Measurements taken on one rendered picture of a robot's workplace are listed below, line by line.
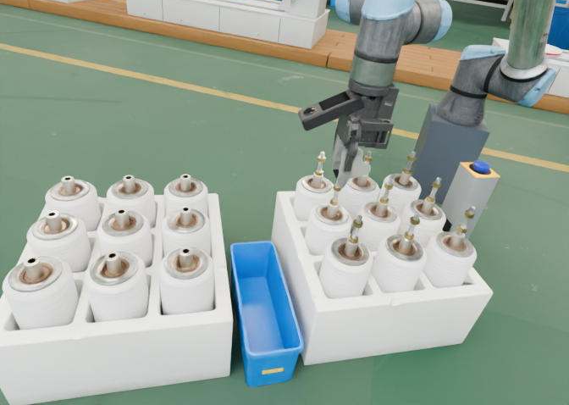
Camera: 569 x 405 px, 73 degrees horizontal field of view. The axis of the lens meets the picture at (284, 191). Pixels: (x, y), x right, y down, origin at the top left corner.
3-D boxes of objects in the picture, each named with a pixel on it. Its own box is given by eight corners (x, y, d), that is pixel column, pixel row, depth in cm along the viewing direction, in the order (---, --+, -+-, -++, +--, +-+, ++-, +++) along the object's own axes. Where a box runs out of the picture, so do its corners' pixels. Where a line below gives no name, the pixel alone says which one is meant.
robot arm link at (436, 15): (410, -11, 73) (372, -12, 67) (463, 1, 66) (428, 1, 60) (399, 32, 77) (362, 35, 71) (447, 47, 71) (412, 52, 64)
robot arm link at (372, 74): (361, 62, 61) (347, 47, 68) (355, 90, 64) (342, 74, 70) (405, 65, 63) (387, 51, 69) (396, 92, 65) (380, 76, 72)
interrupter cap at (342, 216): (345, 230, 81) (345, 228, 80) (310, 220, 82) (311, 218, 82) (350, 210, 87) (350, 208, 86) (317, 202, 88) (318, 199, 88)
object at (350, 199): (343, 253, 101) (358, 197, 91) (323, 231, 108) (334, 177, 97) (371, 243, 106) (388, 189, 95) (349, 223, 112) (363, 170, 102)
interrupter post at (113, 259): (108, 265, 66) (105, 251, 64) (123, 263, 66) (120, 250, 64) (106, 275, 64) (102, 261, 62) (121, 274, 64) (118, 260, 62)
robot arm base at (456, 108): (434, 103, 137) (444, 76, 131) (477, 113, 134) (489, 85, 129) (436, 119, 125) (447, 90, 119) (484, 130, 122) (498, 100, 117)
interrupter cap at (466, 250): (478, 260, 78) (479, 257, 77) (442, 257, 77) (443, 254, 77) (464, 235, 84) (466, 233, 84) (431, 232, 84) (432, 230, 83)
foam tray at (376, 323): (270, 241, 112) (277, 191, 102) (391, 234, 121) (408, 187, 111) (303, 366, 81) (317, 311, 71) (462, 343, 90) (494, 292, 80)
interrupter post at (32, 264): (30, 270, 63) (25, 256, 61) (46, 269, 63) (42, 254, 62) (25, 281, 61) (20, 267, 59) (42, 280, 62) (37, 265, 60)
